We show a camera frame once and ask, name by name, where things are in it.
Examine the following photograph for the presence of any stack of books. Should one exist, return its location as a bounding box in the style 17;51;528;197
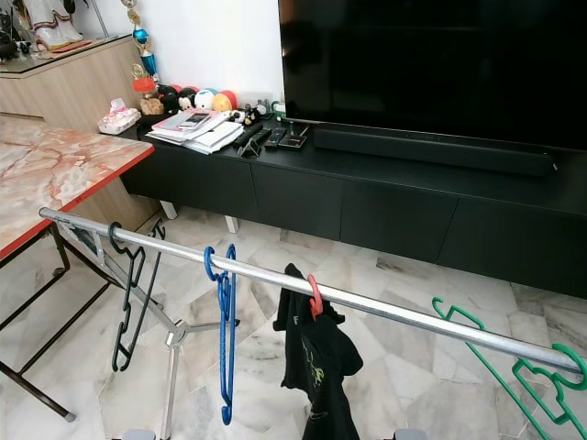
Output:
147;110;233;143

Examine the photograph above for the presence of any red plastic hanger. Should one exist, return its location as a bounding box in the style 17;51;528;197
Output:
305;273;327;322

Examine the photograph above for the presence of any orange round toy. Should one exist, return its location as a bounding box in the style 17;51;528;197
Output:
214;90;238;113

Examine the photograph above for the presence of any black plush toy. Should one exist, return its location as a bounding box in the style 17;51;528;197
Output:
158;84;198;113

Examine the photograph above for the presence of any jar with red lid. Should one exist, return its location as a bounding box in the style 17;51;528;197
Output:
133;75;166;116

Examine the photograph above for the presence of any marble pattern folding table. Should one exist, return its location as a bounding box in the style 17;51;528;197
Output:
0;115;155;423

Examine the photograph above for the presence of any white robed figurine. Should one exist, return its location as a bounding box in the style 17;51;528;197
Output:
23;0;83;51

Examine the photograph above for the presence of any black soundbar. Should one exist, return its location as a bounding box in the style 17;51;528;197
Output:
312;126;558;178

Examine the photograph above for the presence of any stack of white papers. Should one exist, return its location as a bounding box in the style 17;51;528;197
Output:
188;122;244;155

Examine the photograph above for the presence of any black tv console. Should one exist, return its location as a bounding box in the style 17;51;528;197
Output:
119;115;587;299

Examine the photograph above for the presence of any black remote control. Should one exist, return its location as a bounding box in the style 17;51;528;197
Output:
238;122;267;159

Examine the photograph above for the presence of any black t-shirt with green logo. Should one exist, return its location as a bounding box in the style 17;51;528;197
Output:
272;263;363;440

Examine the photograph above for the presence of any dark figurine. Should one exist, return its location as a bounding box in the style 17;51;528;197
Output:
0;18;21;63

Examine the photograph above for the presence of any black plastic hanger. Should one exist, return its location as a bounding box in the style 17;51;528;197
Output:
107;220;168;372

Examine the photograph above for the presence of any green plastic hanger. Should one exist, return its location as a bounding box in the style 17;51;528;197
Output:
431;298;587;440

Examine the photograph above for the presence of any light wooden cabinet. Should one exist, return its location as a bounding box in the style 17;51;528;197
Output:
0;35;148;129

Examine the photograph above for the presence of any pink tissue pack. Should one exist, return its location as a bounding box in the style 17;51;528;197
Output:
99;98;141;136

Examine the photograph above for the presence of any gold and blue trophy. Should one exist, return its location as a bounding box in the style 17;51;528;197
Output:
124;0;159;88

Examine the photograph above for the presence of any black remote holder tray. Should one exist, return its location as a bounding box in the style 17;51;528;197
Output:
266;124;310;150

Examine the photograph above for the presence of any silver metal clothes rack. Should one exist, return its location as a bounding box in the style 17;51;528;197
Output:
39;207;587;440

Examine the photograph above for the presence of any large black television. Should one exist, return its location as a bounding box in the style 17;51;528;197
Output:
278;0;587;155

